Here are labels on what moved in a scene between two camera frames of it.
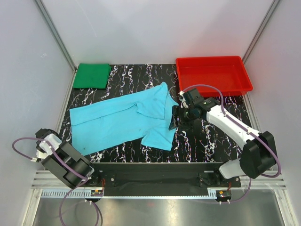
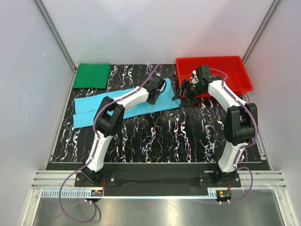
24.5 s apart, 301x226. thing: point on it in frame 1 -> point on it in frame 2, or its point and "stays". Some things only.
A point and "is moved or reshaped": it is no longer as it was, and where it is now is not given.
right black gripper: x=177 y=111 -> x=186 y=84
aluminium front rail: x=43 y=187 stays
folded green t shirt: x=91 y=76 stays
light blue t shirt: x=148 y=113 is moved or reshaped
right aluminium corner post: x=260 y=30 stays
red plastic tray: x=227 y=73 stays
